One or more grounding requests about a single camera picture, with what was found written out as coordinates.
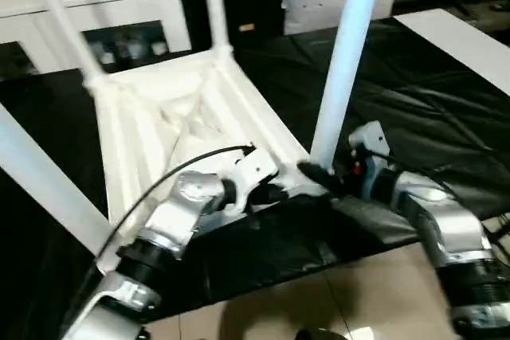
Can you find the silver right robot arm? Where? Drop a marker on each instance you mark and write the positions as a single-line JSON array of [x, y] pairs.
[[446, 220]]

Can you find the white plastic table leg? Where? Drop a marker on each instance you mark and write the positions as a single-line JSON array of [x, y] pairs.
[[346, 57], [215, 5], [60, 17], [40, 177]]

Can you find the black work mat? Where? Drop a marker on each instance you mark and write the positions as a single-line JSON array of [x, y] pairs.
[[418, 89]]

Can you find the white glass-door cabinet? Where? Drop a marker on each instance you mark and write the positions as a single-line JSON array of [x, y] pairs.
[[139, 9]]

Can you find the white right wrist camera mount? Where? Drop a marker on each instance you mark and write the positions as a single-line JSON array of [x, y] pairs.
[[370, 137]]

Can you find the white plastic table top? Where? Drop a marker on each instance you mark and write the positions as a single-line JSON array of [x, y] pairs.
[[139, 125]]

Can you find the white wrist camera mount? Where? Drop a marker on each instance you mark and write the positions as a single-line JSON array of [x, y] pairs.
[[249, 169], [370, 137]]

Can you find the white flat board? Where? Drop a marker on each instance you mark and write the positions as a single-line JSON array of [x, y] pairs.
[[454, 45]]

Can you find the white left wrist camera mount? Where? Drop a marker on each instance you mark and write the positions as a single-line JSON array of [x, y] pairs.
[[249, 169]]

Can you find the dark rounded robot torso part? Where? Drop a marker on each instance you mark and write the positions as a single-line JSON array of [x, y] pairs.
[[318, 335]]

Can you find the grey cushion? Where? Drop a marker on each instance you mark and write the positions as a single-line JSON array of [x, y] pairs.
[[315, 1]]

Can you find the black furniture with yellow label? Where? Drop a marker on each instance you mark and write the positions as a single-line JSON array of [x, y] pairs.
[[239, 1]]

